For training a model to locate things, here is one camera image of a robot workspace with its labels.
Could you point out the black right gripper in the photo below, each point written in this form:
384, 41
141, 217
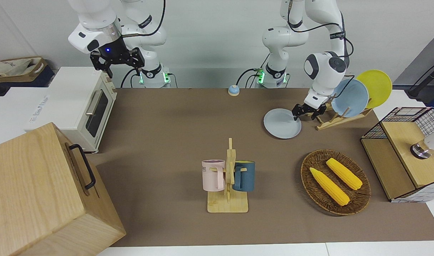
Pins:
114, 58

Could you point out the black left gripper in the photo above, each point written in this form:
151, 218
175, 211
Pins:
309, 108

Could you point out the gray round plate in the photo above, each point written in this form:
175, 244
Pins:
279, 124

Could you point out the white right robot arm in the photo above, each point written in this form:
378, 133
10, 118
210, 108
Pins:
96, 21

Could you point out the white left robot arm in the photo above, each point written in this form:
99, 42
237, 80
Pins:
281, 39

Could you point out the wooden plate rack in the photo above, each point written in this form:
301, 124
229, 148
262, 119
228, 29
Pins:
339, 121

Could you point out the light blue plate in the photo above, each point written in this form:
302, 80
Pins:
350, 97

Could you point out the yellow plate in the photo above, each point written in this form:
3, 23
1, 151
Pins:
379, 85

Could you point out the white toaster oven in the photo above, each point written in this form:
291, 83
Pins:
67, 99

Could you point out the yellow corn cob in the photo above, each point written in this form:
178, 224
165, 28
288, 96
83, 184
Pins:
345, 174
329, 186

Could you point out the blue round button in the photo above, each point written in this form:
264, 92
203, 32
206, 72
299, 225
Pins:
233, 91

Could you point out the dark navy box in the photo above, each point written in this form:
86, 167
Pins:
44, 79

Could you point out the brown wicker basket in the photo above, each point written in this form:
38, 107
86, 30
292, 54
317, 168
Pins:
316, 194

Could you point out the brown paper bag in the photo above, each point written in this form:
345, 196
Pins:
37, 69

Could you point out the dark teal mug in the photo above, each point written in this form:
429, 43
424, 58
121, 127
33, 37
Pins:
247, 177

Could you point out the white cloth bag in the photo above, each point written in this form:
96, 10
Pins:
10, 67

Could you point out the pink mug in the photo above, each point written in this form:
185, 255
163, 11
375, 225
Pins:
211, 177

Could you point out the wooden mug tree stand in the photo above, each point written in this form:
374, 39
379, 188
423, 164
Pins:
227, 206

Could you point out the black tripod pole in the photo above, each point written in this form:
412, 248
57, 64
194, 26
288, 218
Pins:
425, 81

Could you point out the gray partition panel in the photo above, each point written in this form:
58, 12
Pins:
427, 53

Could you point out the wooden drawer cabinet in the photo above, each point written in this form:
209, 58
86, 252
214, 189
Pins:
32, 195

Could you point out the white silver camera device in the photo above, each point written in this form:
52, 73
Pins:
421, 151

